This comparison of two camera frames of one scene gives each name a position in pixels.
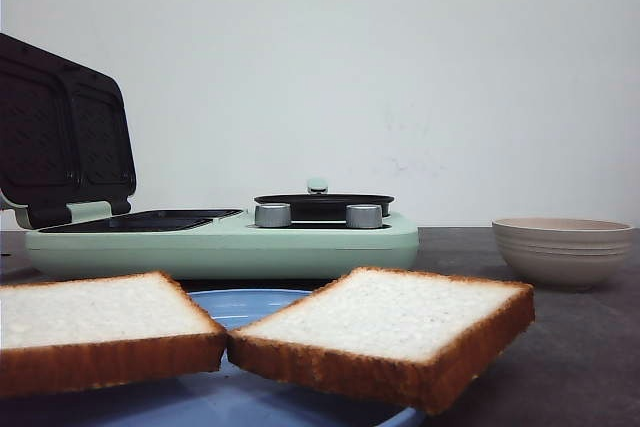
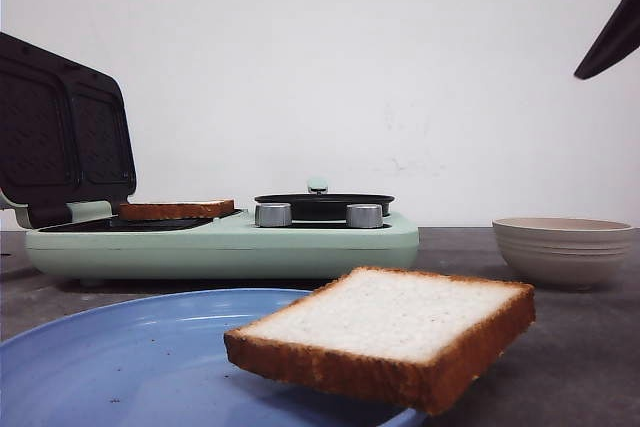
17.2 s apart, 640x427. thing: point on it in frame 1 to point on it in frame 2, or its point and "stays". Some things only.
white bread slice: [409, 339] stays
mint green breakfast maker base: [218, 244] stays
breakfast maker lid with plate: [65, 137] stays
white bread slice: [68, 335] to [178, 209]
